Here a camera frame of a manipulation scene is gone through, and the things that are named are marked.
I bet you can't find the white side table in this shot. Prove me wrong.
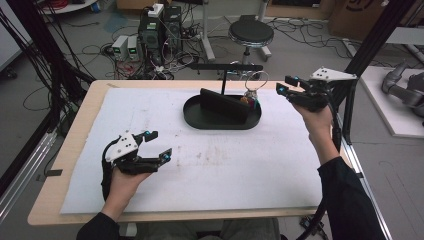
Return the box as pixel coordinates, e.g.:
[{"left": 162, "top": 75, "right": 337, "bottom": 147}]
[{"left": 385, "top": 26, "right": 424, "bottom": 47}]

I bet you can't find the aluminium rail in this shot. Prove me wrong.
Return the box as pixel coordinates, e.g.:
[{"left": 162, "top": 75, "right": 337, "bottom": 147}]
[
  {"left": 336, "top": 109, "right": 395, "bottom": 240},
  {"left": 0, "top": 128, "right": 58, "bottom": 222}
]

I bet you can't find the white power adapter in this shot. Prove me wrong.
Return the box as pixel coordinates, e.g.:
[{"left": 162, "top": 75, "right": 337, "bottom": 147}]
[{"left": 147, "top": 3, "right": 165, "bottom": 18}]

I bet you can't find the white table leg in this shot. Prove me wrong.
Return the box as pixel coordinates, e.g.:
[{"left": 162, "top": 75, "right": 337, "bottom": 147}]
[{"left": 198, "top": 0, "right": 217, "bottom": 63}]

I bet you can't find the black oval tray with hanger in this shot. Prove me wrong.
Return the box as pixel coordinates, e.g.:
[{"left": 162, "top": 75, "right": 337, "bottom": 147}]
[{"left": 182, "top": 63, "right": 264, "bottom": 131}]

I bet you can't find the person's leg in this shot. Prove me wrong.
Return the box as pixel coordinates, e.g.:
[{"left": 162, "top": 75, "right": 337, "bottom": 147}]
[
  {"left": 219, "top": 218, "right": 282, "bottom": 240},
  {"left": 133, "top": 221, "right": 198, "bottom": 240}
]

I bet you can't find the white floor board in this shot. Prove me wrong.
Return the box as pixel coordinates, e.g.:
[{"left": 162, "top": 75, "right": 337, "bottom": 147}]
[{"left": 359, "top": 65, "right": 424, "bottom": 140}]

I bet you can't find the person's right leg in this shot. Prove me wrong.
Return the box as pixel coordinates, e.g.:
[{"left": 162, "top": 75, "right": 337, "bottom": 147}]
[{"left": 219, "top": 218, "right": 282, "bottom": 240}]

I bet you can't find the black foot pedal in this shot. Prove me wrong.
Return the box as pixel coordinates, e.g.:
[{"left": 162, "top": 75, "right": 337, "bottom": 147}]
[{"left": 299, "top": 215, "right": 323, "bottom": 235}]

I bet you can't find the person's right hand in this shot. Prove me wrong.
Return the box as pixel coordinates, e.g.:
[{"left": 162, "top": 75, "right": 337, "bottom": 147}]
[{"left": 292, "top": 102, "right": 334, "bottom": 138}]

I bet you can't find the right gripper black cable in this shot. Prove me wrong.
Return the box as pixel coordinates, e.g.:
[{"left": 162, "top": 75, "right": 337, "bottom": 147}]
[{"left": 295, "top": 99, "right": 343, "bottom": 240}]

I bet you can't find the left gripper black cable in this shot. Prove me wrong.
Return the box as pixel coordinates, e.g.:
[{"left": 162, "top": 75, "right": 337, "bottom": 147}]
[{"left": 100, "top": 142, "right": 117, "bottom": 202}]

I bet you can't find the white panel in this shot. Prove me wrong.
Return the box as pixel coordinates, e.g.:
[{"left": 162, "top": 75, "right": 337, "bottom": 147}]
[{"left": 0, "top": 6, "right": 33, "bottom": 72}]

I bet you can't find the black computer tower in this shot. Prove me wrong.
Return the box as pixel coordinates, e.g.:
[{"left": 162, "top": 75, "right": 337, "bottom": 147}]
[
  {"left": 163, "top": 5, "right": 184, "bottom": 54},
  {"left": 137, "top": 13, "right": 165, "bottom": 66}
]

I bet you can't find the person's left leg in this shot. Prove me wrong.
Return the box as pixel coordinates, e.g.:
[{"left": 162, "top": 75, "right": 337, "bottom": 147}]
[{"left": 133, "top": 221, "right": 198, "bottom": 240}]

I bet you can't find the black frame post with cables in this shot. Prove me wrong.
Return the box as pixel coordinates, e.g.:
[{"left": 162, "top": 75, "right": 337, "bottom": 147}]
[{"left": 0, "top": 0, "right": 96, "bottom": 134}]

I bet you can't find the black wallet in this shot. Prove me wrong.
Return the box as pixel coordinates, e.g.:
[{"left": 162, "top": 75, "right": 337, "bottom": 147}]
[{"left": 199, "top": 87, "right": 251, "bottom": 123}]

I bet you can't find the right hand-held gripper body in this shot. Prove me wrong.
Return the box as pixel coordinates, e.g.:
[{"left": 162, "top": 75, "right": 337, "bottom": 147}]
[{"left": 294, "top": 67, "right": 358, "bottom": 113}]

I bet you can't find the white table mat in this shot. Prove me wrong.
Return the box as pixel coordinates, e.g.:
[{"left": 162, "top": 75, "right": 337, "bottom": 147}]
[{"left": 59, "top": 87, "right": 324, "bottom": 215}]

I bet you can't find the tangle of floor cables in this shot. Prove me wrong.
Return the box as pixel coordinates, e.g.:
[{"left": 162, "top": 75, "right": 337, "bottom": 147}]
[{"left": 266, "top": 15, "right": 355, "bottom": 59}]

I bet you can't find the grey power supply unit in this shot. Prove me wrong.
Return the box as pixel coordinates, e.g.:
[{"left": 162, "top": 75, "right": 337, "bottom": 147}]
[
  {"left": 126, "top": 35, "right": 141, "bottom": 62},
  {"left": 111, "top": 35, "right": 130, "bottom": 62}
]

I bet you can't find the key ring with coloured tags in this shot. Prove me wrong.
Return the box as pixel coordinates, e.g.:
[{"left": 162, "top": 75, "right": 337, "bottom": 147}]
[{"left": 239, "top": 70, "right": 270, "bottom": 111}]

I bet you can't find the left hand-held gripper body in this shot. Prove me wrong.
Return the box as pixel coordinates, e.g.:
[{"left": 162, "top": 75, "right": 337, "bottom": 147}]
[{"left": 105, "top": 130, "right": 160, "bottom": 177}]

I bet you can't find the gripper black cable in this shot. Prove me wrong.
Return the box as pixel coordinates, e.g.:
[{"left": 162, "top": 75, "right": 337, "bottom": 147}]
[
  {"left": 100, "top": 142, "right": 117, "bottom": 202},
  {"left": 295, "top": 99, "right": 343, "bottom": 240}
]

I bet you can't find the cardboard box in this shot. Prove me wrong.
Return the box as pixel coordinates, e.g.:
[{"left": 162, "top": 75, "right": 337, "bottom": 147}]
[{"left": 328, "top": 0, "right": 424, "bottom": 42}]

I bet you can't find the white round table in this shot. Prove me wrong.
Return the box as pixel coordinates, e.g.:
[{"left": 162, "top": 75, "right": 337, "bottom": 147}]
[{"left": 39, "top": 0, "right": 98, "bottom": 15}]

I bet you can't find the black round stool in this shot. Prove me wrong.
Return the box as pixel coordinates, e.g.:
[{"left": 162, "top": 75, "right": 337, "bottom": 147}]
[{"left": 228, "top": 14, "right": 275, "bottom": 80}]

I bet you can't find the person's left hand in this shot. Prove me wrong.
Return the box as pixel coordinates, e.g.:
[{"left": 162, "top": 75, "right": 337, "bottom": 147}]
[{"left": 105, "top": 167, "right": 153, "bottom": 210}]

